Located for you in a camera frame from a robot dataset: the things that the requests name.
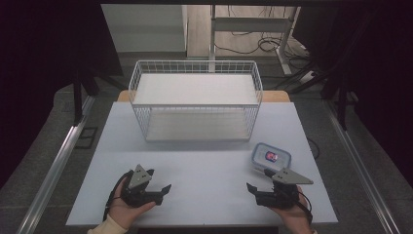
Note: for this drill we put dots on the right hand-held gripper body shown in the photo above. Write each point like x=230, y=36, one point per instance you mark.
x=281, y=190

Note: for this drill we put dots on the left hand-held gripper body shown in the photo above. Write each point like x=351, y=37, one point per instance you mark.
x=140, y=191

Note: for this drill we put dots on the clear blue-lidded plastic container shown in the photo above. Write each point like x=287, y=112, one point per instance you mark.
x=271, y=157

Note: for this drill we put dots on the person's left hand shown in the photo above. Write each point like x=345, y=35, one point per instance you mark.
x=125, y=213

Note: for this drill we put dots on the person's right hand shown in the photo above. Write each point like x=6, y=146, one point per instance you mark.
x=294, y=216

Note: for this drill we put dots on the white power strip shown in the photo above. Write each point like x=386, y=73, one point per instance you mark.
x=307, y=76

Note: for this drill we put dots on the black stand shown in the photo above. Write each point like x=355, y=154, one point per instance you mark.
x=78, y=97
x=341, y=97

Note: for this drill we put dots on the white cabinet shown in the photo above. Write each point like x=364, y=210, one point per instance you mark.
x=146, y=27

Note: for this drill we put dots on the dark curtain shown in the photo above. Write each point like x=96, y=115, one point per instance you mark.
x=380, y=65
x=42, y=65

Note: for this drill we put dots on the metal floor rail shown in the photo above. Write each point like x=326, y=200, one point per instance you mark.
x=360, y=165
x=55, y=162

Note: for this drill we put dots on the white metal desk frame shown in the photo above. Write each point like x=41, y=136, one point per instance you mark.
x=250, y=24

